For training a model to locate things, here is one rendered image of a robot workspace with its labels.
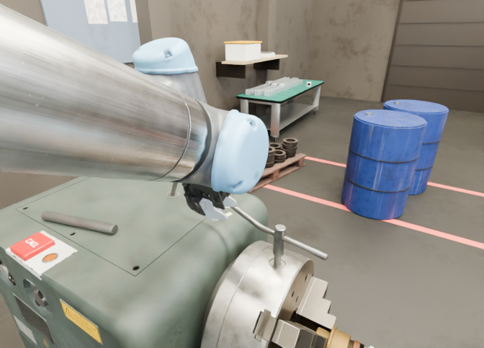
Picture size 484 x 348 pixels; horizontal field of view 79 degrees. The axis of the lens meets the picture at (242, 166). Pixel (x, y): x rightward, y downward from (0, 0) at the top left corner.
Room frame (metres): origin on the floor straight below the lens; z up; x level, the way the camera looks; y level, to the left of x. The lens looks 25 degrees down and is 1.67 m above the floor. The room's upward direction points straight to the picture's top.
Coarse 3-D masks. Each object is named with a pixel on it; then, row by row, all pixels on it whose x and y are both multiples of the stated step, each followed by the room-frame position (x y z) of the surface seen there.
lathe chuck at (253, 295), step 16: (272, 256) 0.48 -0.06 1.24; (288, 256) 0.49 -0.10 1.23; (304, 256) 0.51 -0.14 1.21; (256, 272) 0.44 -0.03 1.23; (272, 272) 0.44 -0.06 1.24; (288, 272) 0.44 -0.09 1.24; (304, 272) 0.48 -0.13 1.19; (240, 288) 0.41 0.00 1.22; (256, 288) 0.41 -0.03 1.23; (272, 288) 0.40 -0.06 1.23; (288, 288) 0.40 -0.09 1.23; (304, 288) 0.49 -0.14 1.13; (240, 304) 0.39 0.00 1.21; (256, 304) 0.38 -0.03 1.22; (272, 304) 0.38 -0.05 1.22; (288, 304) 0.40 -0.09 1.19; (224, 320) 0.37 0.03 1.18; (240, 320) 0.37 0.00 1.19; (256, 320) 0.36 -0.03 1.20; (224, 336) 0.36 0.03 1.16; (240, 336) 0.35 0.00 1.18
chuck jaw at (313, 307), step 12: (312, 276) 0.55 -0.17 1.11; (312, 288) 0.51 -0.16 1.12; (324, 288) 0.51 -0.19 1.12; (312, 300) 0.48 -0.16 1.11; (324, 300) 0.48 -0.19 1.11; (300, 312) 0.45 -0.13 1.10; (312, 312) 0.45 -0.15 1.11; (324, 312) 0.45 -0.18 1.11; (312, 324) 0.44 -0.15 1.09; (324, 324) 0.42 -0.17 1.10
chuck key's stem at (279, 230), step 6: (276, 228) 0.47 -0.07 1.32; (282, 228) 0.46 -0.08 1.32; (276, 234) 0.46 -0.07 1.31; (282, 234) 0.46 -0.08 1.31; (276, 240) 0.46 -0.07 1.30; (276, 246) 0.46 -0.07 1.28; (282, 246) 0.46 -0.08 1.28; (276, 252) 0.46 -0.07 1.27; (282, 252) 0.46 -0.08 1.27; (276, 258) 0.46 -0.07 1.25; (276, 264) 0.46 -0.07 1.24
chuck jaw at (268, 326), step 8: (264, 312) 0.37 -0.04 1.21; (264, 320) 0.36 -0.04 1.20; (272, 320) 0.36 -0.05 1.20; (280, 320) 0.36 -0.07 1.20; (288, 320) 0.42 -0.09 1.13; (256, 328) 0.35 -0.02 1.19; (264, 328) 0.35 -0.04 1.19; (272, 328) 0.35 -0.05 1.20; (280, 328) 0.35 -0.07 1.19; (288, 328) 0.35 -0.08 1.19; (296, 328) 0.35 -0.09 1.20; (304, 328) 0.39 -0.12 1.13; (256, 336) 0.34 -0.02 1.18; (264, 336) 0.34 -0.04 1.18; (272, 336) 0.35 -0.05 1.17; (280, 336) 0.34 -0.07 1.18; (288, 336) 0.34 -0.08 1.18; (296, 336) 0.34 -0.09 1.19; (304, 336) 0.36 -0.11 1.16; (312, 336) 0.36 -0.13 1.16; (320, 336) 0.37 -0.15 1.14; (280, 344) 0.33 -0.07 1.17; (288, 344) 0.33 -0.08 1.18; (296, 344) 0.33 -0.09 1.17; (304, 344) 0.35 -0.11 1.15; (312, 344) 0.36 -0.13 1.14; (320, 344) 0.36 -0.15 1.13
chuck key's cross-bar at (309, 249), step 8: (232, 208) 0.54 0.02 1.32; (240, 208) 0.54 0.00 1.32; (248, 216) 0.52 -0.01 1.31; (256, 224) 0.50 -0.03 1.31; (264, 232) 0.49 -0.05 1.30; (272, 232) 0.48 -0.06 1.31; (288, 240) 0.45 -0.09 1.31; (296, 240) 0.45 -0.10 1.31; (304, 248) 0.43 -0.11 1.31; (312, 248) 0.42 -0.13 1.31; (320, 256) 0.41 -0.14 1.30
